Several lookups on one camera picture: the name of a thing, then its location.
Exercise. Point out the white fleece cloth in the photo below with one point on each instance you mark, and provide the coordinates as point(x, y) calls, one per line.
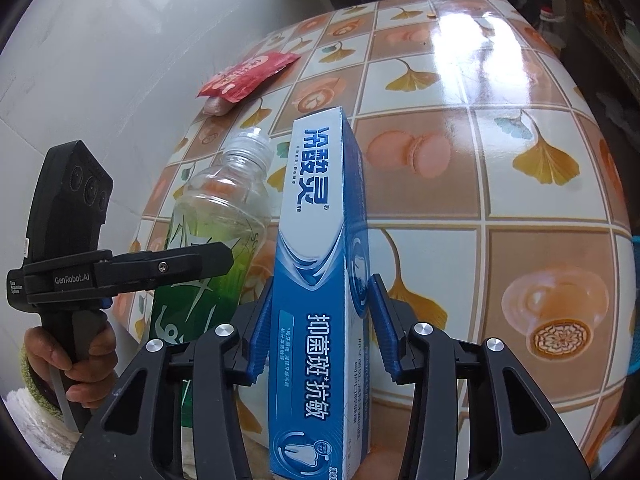
point(30, 420)

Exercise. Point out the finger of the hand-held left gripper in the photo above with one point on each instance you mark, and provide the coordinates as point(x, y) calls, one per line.
point(175, 265)

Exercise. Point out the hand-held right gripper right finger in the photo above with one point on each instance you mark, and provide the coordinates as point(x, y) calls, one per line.
point(382, 325)

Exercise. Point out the green plastic bottle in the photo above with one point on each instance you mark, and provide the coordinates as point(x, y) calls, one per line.
point(215, 210)

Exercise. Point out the bottle with red cap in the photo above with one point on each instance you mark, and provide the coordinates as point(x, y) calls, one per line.
point(550, 25)

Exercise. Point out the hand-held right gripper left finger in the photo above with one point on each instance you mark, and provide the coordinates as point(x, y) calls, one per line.
point(260, 340)

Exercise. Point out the blue plastic basket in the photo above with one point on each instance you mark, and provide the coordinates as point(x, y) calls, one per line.
point(636, 250)

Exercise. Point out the person's left hand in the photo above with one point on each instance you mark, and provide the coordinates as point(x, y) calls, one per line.
point(97, 360)

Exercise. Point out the blue white toothpaste box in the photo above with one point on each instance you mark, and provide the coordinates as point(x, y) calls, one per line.
point(320, 260)

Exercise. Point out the orange snack packets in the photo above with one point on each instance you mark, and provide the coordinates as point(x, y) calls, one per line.
point(592, 5)

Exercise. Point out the red snack packet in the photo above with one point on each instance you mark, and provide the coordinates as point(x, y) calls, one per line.
point(245, 75)

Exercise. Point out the small pink packet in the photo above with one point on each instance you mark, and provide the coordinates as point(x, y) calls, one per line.
point(217, 106)

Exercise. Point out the ginkgo patterned tablecloth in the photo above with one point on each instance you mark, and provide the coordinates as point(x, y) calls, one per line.
point(450, 160)

